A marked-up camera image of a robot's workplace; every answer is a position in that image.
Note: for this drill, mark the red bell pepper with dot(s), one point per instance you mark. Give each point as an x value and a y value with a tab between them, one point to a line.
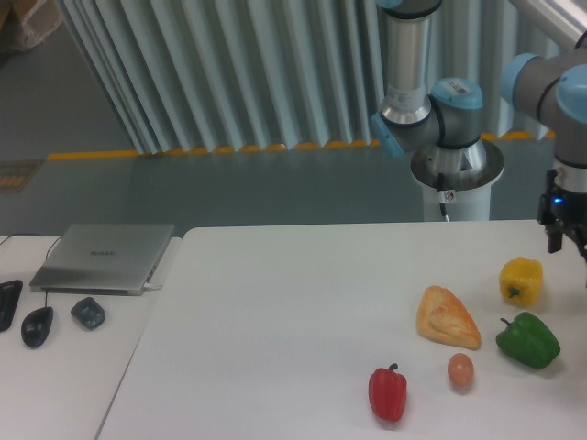
387	392

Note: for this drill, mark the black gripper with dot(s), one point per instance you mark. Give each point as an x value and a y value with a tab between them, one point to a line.
562	213

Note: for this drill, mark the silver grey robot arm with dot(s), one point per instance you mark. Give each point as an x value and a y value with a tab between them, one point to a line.
441	124

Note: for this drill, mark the white corrugated curtain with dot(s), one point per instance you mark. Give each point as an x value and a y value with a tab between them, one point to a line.
210	75

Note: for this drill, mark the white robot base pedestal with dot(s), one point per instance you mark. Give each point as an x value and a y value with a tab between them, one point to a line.
456	184

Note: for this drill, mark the small dark grey tray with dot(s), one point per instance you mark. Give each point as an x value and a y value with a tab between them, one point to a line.
88	313

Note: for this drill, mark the triangular golden bread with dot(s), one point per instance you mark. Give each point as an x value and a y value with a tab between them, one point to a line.
443	318

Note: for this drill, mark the green bell pepper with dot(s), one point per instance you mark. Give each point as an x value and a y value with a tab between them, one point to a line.
527	340

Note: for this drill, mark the silver closed laptop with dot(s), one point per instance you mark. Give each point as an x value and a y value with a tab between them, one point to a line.
102	258

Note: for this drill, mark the brown egg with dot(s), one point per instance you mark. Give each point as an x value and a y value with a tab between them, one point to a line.
461	371

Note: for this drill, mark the cardboard box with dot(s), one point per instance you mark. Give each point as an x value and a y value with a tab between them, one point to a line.
25	24

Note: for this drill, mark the black computer mouse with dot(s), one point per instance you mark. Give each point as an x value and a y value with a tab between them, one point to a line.
36	327

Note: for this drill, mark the yellow bell pepper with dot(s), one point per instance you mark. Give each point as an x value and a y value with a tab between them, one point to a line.
521	281

